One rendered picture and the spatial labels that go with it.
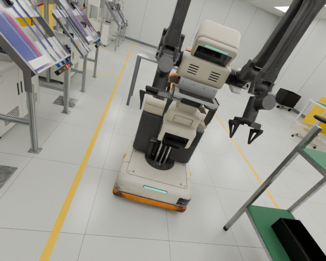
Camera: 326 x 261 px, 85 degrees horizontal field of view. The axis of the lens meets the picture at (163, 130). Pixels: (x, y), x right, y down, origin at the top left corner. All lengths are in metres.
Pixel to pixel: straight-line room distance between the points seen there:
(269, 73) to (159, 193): 1.08
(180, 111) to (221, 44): 0.43
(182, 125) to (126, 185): 0.64
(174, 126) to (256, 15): 9.82
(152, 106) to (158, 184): 0.60
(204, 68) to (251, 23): 9.66
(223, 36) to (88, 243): 1.44
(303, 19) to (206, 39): 0.35
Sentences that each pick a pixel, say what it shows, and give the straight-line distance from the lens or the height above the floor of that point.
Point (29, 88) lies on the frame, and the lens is 1.64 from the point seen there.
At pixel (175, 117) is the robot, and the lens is 1.12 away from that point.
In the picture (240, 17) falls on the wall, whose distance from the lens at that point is 10.38.
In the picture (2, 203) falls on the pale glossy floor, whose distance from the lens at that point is 1.68.
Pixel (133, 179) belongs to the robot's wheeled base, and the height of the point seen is 0.27.
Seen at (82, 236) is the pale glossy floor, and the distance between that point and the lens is 1.47.
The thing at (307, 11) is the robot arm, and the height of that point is 1.50.
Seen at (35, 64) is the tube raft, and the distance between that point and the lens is 1.70.
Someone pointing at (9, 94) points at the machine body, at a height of 0.39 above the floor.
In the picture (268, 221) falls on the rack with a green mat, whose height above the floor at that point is 0.35.
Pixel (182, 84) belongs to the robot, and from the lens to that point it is 1.02.
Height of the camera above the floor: 1.33
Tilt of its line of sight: 31 degrees down
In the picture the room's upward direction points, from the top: 21 degrees clockwise
